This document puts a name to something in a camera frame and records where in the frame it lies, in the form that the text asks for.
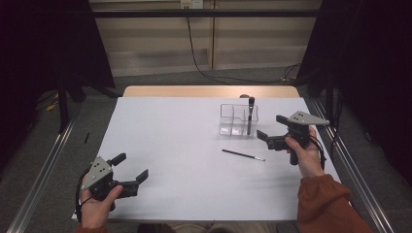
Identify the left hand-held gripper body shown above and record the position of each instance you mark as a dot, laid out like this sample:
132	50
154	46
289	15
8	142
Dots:
98	171

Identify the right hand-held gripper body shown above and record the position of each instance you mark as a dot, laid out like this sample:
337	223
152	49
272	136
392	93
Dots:
306	119

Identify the thick black makeup brush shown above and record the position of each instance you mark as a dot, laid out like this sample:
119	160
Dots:
250	123

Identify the thin black makeup brush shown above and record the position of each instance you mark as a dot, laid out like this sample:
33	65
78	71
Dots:
241	154

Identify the clear plastic organizer box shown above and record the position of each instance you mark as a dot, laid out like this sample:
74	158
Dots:
233	127

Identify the person's left hand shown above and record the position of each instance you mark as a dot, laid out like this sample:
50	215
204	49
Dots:
95	210

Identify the person's right hand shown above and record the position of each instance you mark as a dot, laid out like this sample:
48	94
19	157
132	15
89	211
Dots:
307	158

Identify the white table sheet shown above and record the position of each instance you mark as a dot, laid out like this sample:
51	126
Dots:
181	181

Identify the dark round table fitting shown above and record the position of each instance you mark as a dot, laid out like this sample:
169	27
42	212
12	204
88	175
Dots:
243	95

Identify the person's legs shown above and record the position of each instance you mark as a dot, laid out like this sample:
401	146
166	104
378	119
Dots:
194	228

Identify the black metal stand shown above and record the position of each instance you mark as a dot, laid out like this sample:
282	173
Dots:
62	103

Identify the yellow floor object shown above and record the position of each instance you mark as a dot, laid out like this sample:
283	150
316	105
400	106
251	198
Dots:
51	106

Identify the wooden table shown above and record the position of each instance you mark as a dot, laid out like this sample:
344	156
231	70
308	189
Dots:
194	91

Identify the black curtain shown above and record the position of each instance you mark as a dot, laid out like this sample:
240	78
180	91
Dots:
372	64
39	58

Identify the black horizontal bar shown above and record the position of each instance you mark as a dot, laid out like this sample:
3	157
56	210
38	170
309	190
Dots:
194	13

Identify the metal floor rail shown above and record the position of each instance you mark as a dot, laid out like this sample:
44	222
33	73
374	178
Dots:
372	200
39	184

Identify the white wall outlet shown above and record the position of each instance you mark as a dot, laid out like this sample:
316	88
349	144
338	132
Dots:
191	3

